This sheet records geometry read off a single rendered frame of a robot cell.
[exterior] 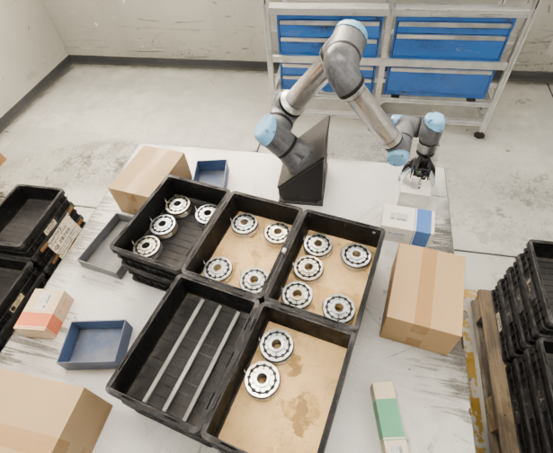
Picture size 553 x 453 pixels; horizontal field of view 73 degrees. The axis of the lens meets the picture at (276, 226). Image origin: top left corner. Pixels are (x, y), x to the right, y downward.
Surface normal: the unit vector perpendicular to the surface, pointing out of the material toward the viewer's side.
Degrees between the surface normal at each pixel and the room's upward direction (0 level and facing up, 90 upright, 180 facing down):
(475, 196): 0
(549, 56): 90
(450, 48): 90
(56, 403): 0
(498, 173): 0
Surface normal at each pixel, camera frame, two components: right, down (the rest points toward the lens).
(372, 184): -0.07, -0.63
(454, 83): -0.20, 0.77
